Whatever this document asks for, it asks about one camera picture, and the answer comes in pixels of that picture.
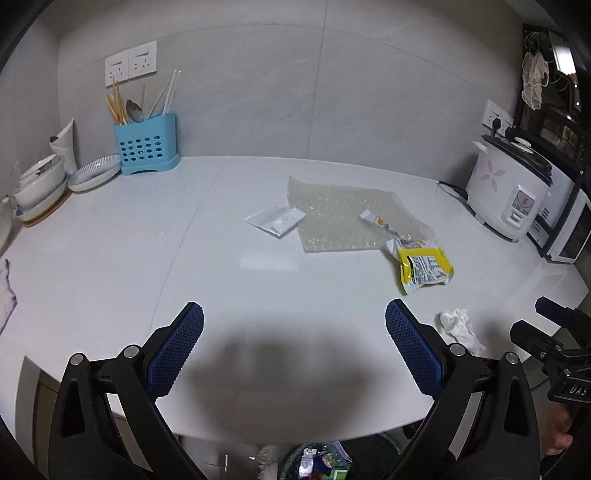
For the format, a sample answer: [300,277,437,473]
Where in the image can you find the person's right hand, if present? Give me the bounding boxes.
[540,405,578,457]

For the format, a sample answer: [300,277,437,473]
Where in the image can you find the chopsticks and spoon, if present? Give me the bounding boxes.
[105,79,147,126]

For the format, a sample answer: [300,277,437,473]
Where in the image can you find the white ceramic jug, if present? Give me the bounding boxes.
[50,119,78,175]

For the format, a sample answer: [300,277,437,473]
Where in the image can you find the white cloth purple edge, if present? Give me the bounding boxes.
[0,258,19,334]

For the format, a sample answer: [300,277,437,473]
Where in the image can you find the black power cord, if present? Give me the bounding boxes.
[438,117,505,200]

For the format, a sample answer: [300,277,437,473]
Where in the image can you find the stacked white bowls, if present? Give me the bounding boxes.
[14,154,69,221]

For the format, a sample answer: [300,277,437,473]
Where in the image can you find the wooden trivet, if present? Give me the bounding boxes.
[21,187,72,227]

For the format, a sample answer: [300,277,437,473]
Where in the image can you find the white flowered rice cooker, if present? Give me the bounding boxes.
[464,134,553,243]

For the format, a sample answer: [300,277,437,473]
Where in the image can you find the white chopstick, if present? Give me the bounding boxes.
[148,69,177,117]
[161,72,182,114]

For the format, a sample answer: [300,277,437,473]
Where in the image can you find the small sauce sachet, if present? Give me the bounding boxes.
[360,209,402,241]

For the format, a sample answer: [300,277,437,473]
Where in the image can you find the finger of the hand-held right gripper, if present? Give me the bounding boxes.
[536,296,591,330]
[510,320,591,370]

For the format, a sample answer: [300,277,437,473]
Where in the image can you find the clear bubble wrap sheet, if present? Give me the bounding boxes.
[287,175,435,254]

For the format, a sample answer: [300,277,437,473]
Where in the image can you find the yellow snack packet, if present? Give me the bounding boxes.
[385,236,455,295]

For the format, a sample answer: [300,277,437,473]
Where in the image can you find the patterned shallow plate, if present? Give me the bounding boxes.
[68,154,122,192]

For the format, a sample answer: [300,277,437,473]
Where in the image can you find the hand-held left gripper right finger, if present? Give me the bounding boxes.
[385,298,541,480]

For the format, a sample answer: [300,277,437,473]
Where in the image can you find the kitchen cleaver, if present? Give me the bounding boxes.
[551,39,583,114]

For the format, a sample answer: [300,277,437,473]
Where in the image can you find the white tissue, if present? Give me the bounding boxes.
[438,308,488,356]

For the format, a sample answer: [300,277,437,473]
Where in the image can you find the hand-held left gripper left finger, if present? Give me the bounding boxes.
[48,301,206,480]

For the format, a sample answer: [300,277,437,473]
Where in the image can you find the dark mesh trash bin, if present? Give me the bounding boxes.
[277,436,402,480]

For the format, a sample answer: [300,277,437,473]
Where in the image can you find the blue plastic utensil holder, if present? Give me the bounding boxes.
[114,111,181,176]

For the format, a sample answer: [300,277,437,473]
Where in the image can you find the black metal kitchen rack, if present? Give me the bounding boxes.
[512,23,591,259]

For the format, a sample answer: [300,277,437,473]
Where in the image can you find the hanging white mesh cloth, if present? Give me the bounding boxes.
[522,51,551,110]

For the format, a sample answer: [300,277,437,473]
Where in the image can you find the white microwave oven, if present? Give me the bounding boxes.
[526,159,591,264]

